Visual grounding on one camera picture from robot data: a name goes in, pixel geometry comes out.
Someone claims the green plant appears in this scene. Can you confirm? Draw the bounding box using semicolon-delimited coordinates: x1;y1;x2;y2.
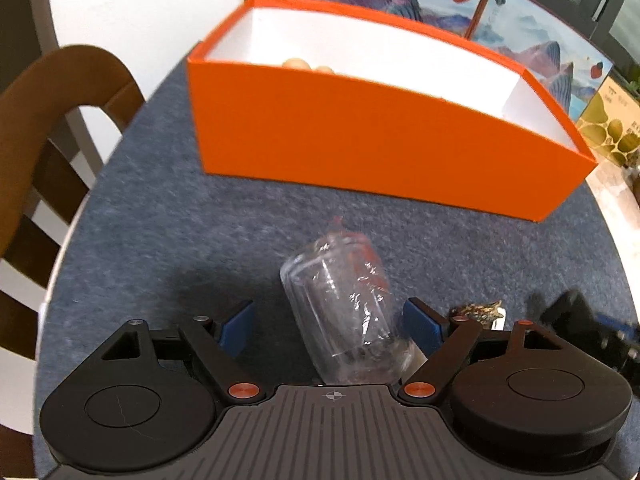
620;63;640;94

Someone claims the right mountain picture box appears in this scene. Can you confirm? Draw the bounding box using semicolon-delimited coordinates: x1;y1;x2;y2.
472;0;613;120

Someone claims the small cat figurine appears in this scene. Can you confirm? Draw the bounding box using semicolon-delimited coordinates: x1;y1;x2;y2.
449;300;506;330

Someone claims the brown gourd ornament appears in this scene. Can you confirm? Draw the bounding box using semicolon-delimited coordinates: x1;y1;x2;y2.
282;58;334;74

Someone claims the orange cardboard box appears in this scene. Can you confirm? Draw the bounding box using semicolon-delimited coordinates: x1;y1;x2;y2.
186;0;596;221

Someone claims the clear plastic cup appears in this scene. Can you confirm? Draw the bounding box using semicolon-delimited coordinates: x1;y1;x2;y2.
280;218;413;385

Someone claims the gold gift box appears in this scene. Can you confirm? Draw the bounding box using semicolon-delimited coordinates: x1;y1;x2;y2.
577;77;639;168

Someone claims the grey felt mat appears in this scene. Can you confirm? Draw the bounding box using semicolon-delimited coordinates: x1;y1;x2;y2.
34;66;634;479

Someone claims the brown wooden chair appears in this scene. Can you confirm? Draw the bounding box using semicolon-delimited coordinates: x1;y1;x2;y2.
0;44;148;479

